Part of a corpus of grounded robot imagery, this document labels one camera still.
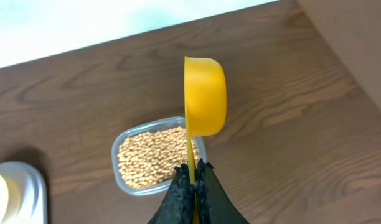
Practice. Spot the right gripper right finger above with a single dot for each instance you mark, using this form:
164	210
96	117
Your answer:
213	204

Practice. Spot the soybeans in container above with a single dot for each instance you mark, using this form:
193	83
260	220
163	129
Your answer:
149	158

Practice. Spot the pale yellow bowl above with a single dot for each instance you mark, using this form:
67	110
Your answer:
10	200

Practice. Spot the clear plastic container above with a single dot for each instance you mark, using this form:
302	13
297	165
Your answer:
153	126

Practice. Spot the yellow measuring scoop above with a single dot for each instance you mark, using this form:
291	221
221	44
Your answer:
205	102

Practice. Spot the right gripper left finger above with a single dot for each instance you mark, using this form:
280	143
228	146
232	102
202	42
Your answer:
177	206

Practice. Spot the white digital kitchen scale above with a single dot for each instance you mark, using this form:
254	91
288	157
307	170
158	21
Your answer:
33	191

